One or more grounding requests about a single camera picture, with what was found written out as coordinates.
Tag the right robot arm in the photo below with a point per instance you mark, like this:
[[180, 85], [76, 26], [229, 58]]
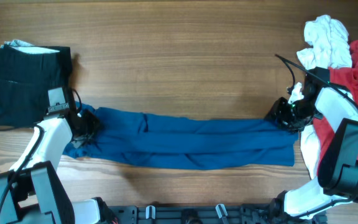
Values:
[[336, 182]]

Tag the blue polo shirt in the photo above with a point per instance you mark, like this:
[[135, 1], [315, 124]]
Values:
[[150, 140]]

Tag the folded black garment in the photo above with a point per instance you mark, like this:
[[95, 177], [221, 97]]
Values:
[[25, 80]]

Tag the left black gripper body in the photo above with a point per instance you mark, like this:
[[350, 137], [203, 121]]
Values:
[[90, 123]]

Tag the white t-shirt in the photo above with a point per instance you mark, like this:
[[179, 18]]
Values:
[[329, 48]]

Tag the red t-shirt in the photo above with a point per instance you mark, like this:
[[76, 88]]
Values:
[[347, 77]]

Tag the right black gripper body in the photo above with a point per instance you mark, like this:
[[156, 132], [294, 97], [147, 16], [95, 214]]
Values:
[[293, 116]]

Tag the white garment under black stack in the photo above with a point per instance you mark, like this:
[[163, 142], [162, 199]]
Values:
[[27, 48]]

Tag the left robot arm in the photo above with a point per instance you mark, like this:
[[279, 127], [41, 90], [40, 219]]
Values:
[[30, 191]]

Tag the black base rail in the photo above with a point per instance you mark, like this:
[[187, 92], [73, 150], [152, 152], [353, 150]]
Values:
[[241, 214]]

